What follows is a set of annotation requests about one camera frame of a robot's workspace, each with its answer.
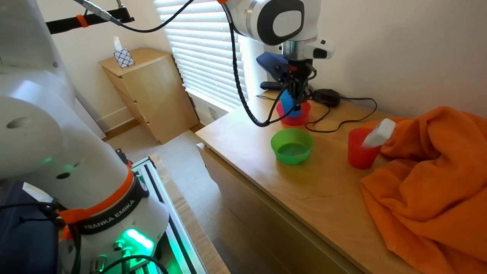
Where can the white window blinds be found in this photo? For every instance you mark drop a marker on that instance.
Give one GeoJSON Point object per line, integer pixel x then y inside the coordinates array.
{"type": "Point", "coordinates": [203, 50]}

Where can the metal frame rail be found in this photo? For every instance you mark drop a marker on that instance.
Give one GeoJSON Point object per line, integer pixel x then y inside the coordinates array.
{"type": "Point", "coordinates": [172, 222]}

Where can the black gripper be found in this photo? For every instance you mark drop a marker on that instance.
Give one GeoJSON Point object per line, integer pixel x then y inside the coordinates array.
{"type": "Point", "coordinates": [300, 70]}

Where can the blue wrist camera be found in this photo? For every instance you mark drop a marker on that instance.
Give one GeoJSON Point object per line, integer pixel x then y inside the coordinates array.
{"type": "Point", "coordinates": [273, 62]}

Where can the wooden cabinet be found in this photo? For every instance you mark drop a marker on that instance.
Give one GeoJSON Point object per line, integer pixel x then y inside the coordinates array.
{"type": "Point", "coordinates": [152, 96]}

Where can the pink plastic bowl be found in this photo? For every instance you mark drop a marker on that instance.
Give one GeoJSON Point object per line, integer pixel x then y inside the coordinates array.
{"type": "Point", "coordinates": [299, 120]}

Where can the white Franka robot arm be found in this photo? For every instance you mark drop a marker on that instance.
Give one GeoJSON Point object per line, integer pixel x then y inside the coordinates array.
{"type": "Point", "coordinates": [46, 126]}

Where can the green plastic bowl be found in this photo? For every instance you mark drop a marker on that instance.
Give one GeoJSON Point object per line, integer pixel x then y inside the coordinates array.
{"type": "Point", "coordinates": [291, 155]}

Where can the orange cloth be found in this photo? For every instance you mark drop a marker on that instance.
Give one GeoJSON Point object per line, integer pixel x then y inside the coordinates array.
{"type": "Point", "coordinates": [436, 198]}

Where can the red plastic cup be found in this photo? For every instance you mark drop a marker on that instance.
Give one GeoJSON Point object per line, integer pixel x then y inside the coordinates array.
{"type": "Point", "coordinates": [359, 154]}

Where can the black bar with orange tape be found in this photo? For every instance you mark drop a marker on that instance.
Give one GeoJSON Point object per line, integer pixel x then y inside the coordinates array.
{"type": "Point", "coordinates": [101, 18]}

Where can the blue plastic cup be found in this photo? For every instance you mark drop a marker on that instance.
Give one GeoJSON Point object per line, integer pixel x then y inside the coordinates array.
{"type": "Point", "coordinates": [288, 105]}

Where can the patterned tissue box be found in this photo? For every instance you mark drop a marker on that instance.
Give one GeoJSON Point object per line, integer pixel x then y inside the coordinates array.
{"type": "Point", "coordinates": [124, 58]}

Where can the small black device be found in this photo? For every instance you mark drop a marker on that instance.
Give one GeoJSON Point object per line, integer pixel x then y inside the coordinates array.
{"type": "Point", "coordinates": [327, 97]}

